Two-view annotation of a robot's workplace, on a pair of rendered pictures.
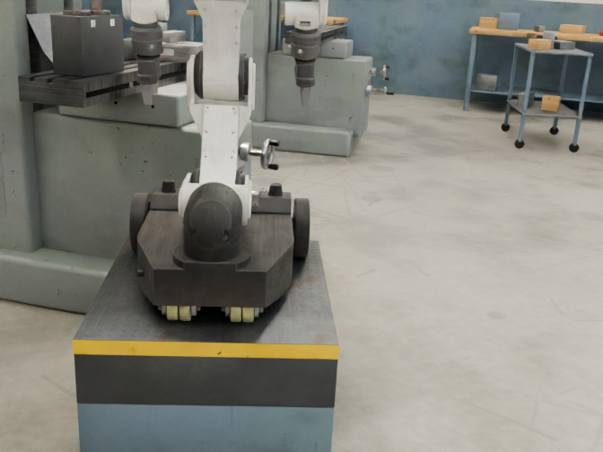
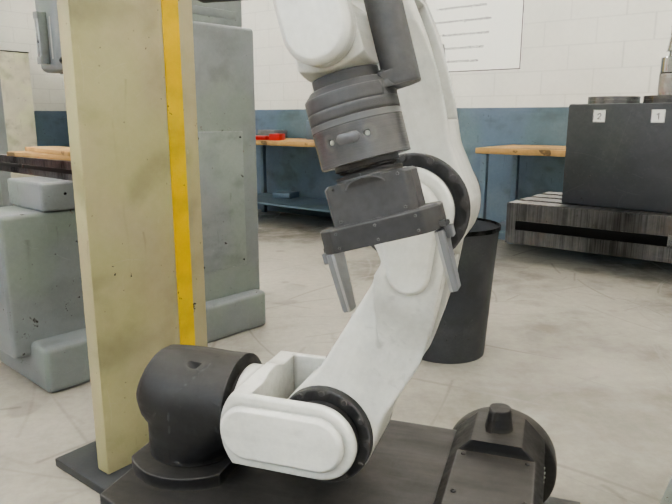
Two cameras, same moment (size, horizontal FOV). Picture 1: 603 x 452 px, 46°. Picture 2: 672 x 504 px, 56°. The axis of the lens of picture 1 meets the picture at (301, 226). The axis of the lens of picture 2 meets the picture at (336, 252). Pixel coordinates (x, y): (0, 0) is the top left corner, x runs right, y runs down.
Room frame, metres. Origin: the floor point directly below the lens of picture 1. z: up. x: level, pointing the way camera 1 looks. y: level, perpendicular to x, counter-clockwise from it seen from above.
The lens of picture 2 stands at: (2.37, -0.56, 1.12)
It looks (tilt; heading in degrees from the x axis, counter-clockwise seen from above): 12 degrees down; 113
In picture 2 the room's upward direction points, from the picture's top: straight up
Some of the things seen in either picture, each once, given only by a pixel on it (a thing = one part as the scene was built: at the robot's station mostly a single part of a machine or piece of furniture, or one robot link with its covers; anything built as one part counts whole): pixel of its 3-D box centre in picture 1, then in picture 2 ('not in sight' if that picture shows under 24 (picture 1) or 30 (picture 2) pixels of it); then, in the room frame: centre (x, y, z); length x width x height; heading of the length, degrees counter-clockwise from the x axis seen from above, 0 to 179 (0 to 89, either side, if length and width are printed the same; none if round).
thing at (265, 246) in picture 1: (217, 222); (327, 467); (2.02, 0.25, 0.59); 0.64 x 0.52 x 0.33; 4
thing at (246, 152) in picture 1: (258, 152); not in sight; (2.66, 0.18, 0.66); 0.16 x 0.12 x 0.12; 75
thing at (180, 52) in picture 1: (165, 45); not in sight; (2.95, 0.58, 1.01); 0.35 x 0.15 x 0.11; 76
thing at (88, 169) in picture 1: (145, 188); not in sight; (2.78, 0.64, 0.46); 0.81 x 0.32 x 0.60; 75
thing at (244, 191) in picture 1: (216, 197); (308, 410); (1.99, 0.25, 0.68); 0.21 x 0.20 x 0.13; 4
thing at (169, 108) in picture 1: (138, 99); not in sight; (2.79, 0.66, 0.82); 0.50 x 0.35 x 0.12; 75
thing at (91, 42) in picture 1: (88, 41); (636, 152); (2.43, 0.74, 1.06); 0.22 x 0.12 x 0.20; 158
